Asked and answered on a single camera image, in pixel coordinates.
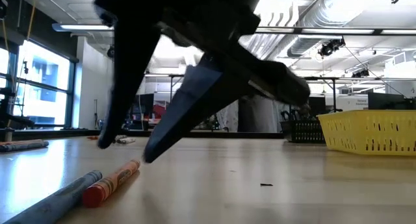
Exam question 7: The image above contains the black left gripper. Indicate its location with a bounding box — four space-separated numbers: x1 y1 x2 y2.
94 0 309 164

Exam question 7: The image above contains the white patterned curtain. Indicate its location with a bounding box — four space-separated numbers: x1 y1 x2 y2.
214 99 240 133

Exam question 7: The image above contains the fluorescent ceiling lamp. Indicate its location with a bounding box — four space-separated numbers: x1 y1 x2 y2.
51 22 115 32

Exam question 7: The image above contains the grey hanging cloth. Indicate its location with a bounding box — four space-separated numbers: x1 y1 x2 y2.
237 94 284 133

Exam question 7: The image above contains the large glass window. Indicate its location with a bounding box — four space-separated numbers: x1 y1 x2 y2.
0 38 78 130

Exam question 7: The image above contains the person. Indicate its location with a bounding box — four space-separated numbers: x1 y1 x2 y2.
297 103 313 121

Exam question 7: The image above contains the black slotted plastic basket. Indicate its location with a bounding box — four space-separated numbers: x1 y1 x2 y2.
279 119 326 144

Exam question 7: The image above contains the black ceiling spotlight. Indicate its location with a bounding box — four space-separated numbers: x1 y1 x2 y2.
352 68 371 79
317 38 346 58

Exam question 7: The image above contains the yellow slotted plastic basket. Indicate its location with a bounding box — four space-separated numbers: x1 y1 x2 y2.
317 109 416 157

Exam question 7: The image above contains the black monitor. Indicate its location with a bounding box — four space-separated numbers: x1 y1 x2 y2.
367 92 416 111

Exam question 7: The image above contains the yellow power cable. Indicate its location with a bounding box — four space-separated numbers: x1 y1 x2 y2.
25 0 37 42

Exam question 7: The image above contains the silver ventilation duct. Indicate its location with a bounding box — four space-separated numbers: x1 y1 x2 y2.
246 0 361 61

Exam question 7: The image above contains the long ceiling light rail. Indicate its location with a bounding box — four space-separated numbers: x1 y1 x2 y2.
255 26 416 36

